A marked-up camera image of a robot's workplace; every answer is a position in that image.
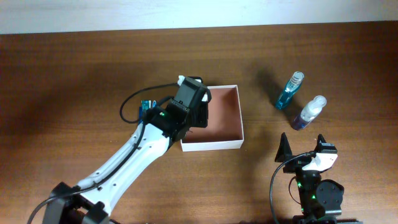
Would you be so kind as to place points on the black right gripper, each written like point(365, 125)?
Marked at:
point(285, 152)

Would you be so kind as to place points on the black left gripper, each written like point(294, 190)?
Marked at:
point(203, 118)

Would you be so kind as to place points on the clear spray bottle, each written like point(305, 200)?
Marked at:
point(309, 112)

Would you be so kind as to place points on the green toothpaste tube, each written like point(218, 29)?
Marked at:
point(148, 104)

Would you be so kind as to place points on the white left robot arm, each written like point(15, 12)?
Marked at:
point(93, 198)

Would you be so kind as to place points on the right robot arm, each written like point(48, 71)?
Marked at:
point(320, 200)

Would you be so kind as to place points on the white cardboard box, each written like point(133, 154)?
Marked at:
point(225, 123)

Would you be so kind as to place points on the blue liquid bottle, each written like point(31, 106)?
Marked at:
point(289, 90)

